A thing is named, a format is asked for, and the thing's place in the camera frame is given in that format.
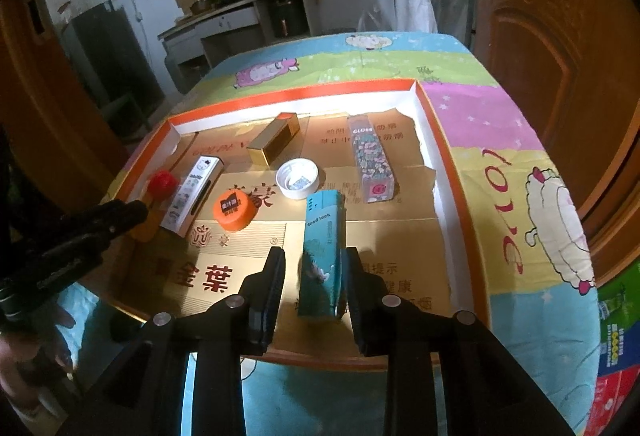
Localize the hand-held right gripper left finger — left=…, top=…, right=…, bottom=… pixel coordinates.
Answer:
left=65, top=245, right=287, bottom=436

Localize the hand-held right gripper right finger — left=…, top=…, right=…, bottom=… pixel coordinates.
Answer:
left=345, top=246, right=576, bottom=436

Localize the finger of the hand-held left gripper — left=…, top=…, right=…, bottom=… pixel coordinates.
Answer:
left=50, top=199, right=151, bottom=263

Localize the red bottle cap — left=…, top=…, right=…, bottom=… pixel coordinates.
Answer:
left=147, top=169, right=180, bottom=202

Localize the teal box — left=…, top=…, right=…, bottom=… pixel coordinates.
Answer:
left=297, top=190, right=347, bottom=319

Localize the white cartoon print box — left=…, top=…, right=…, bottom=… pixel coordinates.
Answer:
left=160, top=156, right=224, bottom=237

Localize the orange bottle cap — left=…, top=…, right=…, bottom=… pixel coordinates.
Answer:
left=212, top=184, right=257, bottom=232

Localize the white bottle cap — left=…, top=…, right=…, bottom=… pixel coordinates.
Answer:
left=276, top=158, right=320, bottom=200

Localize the tall floral patterned box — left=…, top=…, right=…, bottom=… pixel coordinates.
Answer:
left=347, top=113, right=398, bottom=204

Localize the gold box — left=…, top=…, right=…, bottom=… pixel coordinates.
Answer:
left=247, top=112, right=302, bottom=165

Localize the orange-rimmed white box tray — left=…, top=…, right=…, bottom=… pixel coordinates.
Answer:
left=100, top=77, right=493, bottom=369

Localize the person's left hand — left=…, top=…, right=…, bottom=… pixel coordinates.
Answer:
left=0, top=305, right=74, bottom=417

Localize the gold printed cardboard sheet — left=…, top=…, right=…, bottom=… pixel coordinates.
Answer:
left=135, top=113, right=453, bottom=357

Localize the brown wooden panel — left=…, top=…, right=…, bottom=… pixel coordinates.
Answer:
left=0, top=0, right=126, bottom=227

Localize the dark grey cabinet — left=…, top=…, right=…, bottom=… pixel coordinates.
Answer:
left=62, top=1, right=168, bottom=117

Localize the white kitchen counter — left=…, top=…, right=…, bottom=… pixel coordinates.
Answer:
left=159, top=0, right=308, bottom=67

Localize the cartoon sheep printed blanket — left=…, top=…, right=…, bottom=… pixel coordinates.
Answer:
left=65, top=31, right=601, bottom=436

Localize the colourful printed carton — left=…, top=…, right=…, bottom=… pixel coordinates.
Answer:
left=582, top=273, right=640, bottom=436

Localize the carved wooden door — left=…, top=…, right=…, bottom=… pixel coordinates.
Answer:
left=470, top=0, right=640, bottom=287

